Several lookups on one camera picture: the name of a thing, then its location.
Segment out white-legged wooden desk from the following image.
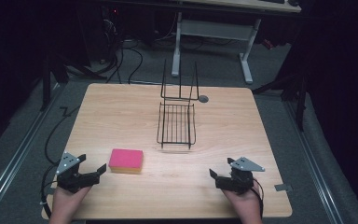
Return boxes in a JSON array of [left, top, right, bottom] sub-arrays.
[[105, 0, 302, 85]]

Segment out black wire rack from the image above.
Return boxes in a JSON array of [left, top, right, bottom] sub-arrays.
[[156, 59, 200, 150]]

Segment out person's left hand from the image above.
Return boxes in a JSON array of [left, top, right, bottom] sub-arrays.
[[51, 185, 93, 216]]

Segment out grey tape piece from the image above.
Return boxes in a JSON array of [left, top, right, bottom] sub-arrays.
[[274, 183, 294, 192]]

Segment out metal floor rail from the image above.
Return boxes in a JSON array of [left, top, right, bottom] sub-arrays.
[[283, 101, 345, 224], [0, 82, 62, 218]]

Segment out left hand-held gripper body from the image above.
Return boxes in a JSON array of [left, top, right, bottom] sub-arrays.
[[55, 151, 101, 194]]

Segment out black floor cables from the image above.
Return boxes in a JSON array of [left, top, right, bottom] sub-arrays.
[[101, 18, 145, 86]]

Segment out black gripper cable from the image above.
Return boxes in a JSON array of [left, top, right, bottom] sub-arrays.
[[39, 105, 82, 217], [252, 177, 265, 219]]

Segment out person's right hand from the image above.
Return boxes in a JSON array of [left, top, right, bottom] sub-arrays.
[[221, 179, 262, 217]]

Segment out small red object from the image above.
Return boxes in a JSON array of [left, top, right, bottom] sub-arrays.
[[262, 38, 275, 51]]

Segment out pink and yellow sponge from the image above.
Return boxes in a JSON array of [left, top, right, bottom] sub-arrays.
[[108, 147, 145, 175]]

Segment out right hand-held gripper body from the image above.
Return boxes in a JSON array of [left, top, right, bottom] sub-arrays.
[[214, 156, 266, 196]]

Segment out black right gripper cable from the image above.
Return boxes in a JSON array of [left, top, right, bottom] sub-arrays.
[[252, 177, 265, 219]]

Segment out dark computer tower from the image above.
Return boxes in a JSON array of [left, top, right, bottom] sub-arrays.
[[82, 4, 126, 67]]

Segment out black metal stand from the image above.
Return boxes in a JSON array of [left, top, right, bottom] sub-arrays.
[[39, 52, 108, 112], [252, 69, 310, 133]]

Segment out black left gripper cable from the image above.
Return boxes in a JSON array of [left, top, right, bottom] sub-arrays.
[[39, 105, 82, 217]]

